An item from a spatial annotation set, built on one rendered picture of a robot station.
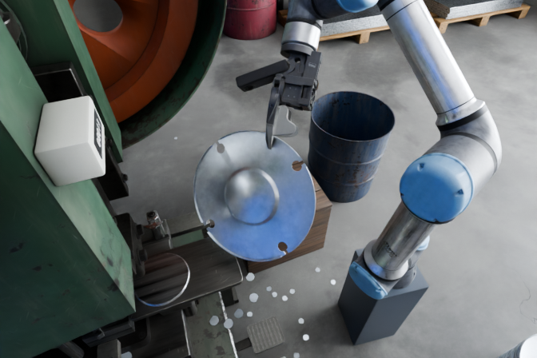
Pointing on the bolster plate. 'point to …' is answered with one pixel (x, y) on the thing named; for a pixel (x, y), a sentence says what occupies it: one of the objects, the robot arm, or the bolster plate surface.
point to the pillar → (72, 350)
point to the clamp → (109, 349)
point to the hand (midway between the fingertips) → (268, 142)
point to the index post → (156, 222)
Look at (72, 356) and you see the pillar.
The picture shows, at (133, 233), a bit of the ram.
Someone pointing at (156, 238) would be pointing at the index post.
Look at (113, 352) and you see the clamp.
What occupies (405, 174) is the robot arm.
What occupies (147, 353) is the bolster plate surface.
